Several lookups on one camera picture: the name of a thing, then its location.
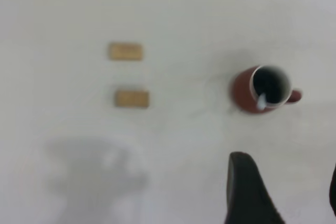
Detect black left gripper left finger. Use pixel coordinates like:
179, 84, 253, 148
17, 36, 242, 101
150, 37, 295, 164
224, 151, 287, 224

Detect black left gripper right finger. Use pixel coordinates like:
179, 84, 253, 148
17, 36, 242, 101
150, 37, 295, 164
329, 165, 336, 217

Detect spoon with pale blue handle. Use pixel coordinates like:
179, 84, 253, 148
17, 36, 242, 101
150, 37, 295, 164
257, 93, 267, 110

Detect red ceramic mug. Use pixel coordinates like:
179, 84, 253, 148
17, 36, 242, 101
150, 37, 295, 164
230, 63, 303, 114

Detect dark coffee liquid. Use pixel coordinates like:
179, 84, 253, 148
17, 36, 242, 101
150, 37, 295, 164
253, 67, 286, 103

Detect thick wooden block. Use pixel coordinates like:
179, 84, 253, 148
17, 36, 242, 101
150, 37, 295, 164
114, 90, 151, 109

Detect thin wooden block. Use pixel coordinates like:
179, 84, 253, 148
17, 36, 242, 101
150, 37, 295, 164
108, 42, 144, 62

